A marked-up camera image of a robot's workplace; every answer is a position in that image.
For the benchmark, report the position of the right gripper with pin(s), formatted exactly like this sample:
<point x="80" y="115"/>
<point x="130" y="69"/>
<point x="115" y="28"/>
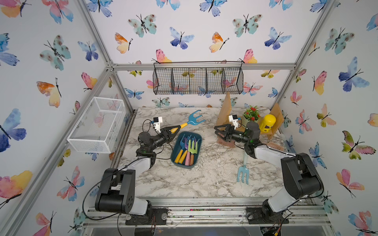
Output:
<point x="229" y="128"/>

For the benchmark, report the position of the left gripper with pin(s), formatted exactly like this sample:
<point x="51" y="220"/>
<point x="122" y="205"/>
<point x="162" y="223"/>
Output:
<point x="167" y="135"/>

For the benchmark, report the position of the teal plastic storage box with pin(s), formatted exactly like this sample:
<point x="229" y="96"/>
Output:
<point x="176" y="149"/>

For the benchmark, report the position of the blue claw rake yellow handle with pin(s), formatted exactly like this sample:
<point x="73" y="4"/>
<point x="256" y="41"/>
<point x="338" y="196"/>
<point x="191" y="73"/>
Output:
<point x="192" y="120"/>
<point x="182" y="159"/>

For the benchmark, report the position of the green rake wooden handle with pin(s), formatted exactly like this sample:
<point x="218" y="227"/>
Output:
<point x="193" y="149"/>

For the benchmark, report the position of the light blue fork tool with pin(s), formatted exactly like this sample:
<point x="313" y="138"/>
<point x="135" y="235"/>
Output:
<point x="243" y="171"/>

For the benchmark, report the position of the teal rake yellow handle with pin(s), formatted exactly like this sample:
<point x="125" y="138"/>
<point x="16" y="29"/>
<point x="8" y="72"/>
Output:
<point x="182" y="146"/>

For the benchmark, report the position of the purple rake pink handle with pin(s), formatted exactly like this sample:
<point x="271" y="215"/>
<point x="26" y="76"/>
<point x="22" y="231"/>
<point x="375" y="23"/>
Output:
<point x="187" y="160"/>

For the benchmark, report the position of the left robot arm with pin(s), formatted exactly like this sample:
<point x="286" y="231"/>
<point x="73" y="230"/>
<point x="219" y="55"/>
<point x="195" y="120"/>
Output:
<point x="116" y="192"/>

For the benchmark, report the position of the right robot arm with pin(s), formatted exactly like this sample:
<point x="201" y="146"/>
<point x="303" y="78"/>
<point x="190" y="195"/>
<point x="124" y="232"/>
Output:
<point x="300" y="176"/>

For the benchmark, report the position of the wooden shelf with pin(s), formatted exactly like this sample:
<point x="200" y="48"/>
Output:
<point x="275" y="110"/>

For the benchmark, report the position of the potted red flower plant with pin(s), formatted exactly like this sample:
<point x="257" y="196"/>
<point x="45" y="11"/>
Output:
<point x="250" y="115"/>

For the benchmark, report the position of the yellow jar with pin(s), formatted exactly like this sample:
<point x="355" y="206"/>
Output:
<point x="267" y="123"/>

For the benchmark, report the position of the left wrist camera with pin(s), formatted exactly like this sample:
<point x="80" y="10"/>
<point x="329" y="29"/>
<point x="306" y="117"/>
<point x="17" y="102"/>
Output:
<point x="157" y="121"/>

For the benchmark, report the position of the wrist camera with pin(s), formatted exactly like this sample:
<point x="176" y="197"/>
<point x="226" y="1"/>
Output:
<point x="157" y="121"/>
<point x="234" y="120"/>

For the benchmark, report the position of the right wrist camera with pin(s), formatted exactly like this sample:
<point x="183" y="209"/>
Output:
<point x="234" y="120"/>

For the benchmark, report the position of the black wire wall basket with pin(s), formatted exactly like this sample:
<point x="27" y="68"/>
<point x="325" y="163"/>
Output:
<point x="201" y="78"/>

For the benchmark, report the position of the white mesh wall basket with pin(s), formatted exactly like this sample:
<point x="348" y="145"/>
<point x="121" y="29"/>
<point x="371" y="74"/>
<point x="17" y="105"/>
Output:
<point x="98" y="127"/>

